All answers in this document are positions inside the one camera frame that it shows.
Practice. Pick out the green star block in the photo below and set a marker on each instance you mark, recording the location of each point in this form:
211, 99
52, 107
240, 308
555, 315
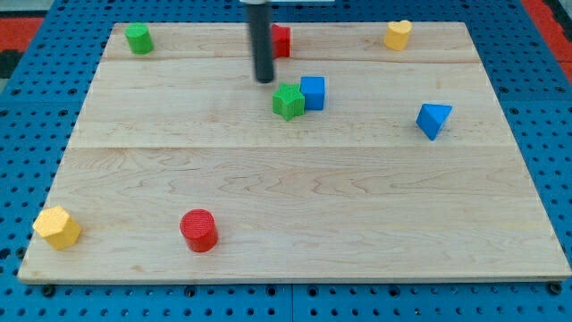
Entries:
288, 101

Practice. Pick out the yellow heart block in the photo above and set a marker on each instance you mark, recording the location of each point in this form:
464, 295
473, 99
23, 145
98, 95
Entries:
397, 34

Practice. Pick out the yellow hexagonal block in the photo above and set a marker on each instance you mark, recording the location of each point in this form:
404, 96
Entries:
57, 227

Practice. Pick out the green cylinder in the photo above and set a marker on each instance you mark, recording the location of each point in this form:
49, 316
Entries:
139, 38

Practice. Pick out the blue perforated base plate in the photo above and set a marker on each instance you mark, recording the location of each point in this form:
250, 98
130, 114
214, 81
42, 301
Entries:
42, 99

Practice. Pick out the red block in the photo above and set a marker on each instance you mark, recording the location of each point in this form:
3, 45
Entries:
281, 40

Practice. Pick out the red cylinder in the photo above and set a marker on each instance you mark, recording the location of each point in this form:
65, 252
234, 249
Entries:
199, 230

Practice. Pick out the wooden board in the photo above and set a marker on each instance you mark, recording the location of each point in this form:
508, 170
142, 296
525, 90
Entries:
351, 194

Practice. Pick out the blue cube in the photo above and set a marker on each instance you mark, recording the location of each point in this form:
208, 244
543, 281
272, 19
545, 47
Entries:
313, 89

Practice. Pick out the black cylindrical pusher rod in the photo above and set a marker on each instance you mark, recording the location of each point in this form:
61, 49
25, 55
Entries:
259, 23

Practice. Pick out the blue triangular prism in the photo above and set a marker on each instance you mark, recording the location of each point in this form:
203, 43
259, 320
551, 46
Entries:
431, 118

